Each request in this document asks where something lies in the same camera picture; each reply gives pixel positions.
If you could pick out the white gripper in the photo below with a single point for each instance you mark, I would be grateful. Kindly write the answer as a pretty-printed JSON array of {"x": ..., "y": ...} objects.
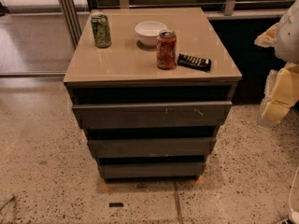
[{"x": 288, "y": 36}]

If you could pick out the grey drawer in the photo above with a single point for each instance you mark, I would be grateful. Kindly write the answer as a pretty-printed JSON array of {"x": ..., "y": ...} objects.
[
  {"x": 151, "y": 147},
  {"x": 152, "y": 170},
  {"x": 159, "y": 115}
]

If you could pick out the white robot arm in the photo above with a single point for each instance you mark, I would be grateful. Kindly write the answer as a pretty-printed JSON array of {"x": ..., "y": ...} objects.
[{"x": 286, "y": 48}]

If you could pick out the grey drawer cabinet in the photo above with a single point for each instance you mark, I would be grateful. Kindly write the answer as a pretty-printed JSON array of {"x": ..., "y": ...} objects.
[{"x": 126, "y": 73}]

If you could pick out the black snack bar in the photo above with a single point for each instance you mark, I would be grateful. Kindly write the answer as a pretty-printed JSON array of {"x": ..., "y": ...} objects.
[{"x": 194, "y": 62}]

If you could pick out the orange soda can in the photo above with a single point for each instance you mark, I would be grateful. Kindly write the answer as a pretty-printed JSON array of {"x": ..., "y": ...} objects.
[{"x": 166, "y": 49}]

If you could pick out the white bowl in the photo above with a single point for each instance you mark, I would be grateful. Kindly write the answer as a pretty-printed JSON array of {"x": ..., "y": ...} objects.
[{"x": 148, "y": 31}]

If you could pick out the green soda can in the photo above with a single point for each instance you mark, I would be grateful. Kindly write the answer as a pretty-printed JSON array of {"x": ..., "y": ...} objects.
[{"x": 101, "y": 31}]

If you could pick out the black floor tag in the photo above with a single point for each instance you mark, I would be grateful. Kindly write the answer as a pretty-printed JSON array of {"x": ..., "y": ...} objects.
[{"x": 116, "y": 205}]

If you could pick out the grey metal post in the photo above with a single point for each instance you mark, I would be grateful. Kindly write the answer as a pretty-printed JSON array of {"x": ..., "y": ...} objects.
[{"x": 71, "y": 19}]

